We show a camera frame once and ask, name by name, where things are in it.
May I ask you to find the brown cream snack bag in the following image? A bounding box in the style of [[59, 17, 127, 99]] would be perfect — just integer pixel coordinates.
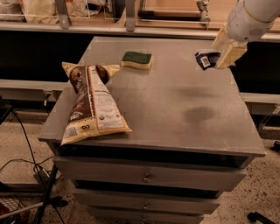
[[61, 62, 130, 145]]

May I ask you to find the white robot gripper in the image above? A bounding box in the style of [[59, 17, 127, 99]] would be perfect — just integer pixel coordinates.
[[212, 0, 280, 69]]

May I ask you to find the black floor cable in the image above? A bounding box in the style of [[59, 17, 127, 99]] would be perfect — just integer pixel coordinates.
[[0, 110, 60, 191]]

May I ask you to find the grey drawer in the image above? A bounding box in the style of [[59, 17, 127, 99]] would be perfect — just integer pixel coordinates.
[[53, 156, 247, 192], [73, 189, 220, 214], [87, 206, 204, 224]]

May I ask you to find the dark blue rxbar wrapper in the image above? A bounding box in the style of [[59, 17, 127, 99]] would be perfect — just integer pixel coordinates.
[[195, 52, 221, 71]]

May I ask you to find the green yellow sponge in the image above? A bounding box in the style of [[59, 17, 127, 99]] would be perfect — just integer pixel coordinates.
[[122, 52, 152, 70]]

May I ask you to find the long wooden shelf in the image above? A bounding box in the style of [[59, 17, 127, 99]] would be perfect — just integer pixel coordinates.
[[0, 0, 279, 39]]

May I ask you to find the grey drawer cabinet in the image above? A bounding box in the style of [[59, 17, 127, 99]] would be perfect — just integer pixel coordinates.
[[40, 37, 265, 216]]

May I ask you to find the bottom grey drawer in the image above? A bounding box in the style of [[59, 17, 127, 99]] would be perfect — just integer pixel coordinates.
[[87, 206, 204, 224]]

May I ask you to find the top grey drawer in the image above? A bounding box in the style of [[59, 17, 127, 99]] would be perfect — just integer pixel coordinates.
[[53, 156, 247, 192]]

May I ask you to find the black tripod stand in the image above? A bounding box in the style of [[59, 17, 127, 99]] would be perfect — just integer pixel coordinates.
[[0, 163, 69, 224]]

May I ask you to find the middle grey drawer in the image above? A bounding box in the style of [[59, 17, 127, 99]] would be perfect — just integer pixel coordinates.
[[73, 189, 220, 214]]

